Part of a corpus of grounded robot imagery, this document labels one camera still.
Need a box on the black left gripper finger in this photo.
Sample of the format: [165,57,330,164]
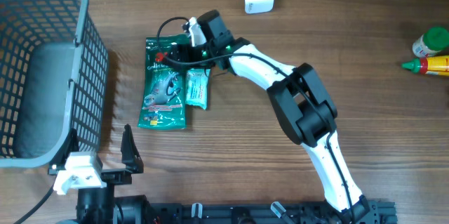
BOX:
[51,129,79,170]
[121,124,144,173]

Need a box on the light blue tissue packet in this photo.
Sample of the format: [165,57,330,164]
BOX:
[185,69,210,110]

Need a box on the green snack bag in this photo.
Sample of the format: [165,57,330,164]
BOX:
[138,34,188,130]

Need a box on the green lid jar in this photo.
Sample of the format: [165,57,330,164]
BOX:
[412,27,448,58]

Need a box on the red yellow sauce bottle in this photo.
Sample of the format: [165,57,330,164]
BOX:
[401,55,449,77]

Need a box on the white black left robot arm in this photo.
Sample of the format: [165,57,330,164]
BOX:
[49,124,160,223]

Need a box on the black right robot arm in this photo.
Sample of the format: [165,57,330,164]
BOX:
[162,10,369,223]

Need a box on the grey plastic mesh basket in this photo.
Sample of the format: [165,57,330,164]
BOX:
[1,0,109,169]

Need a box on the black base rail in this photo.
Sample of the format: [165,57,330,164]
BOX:
[140,202,398,224]

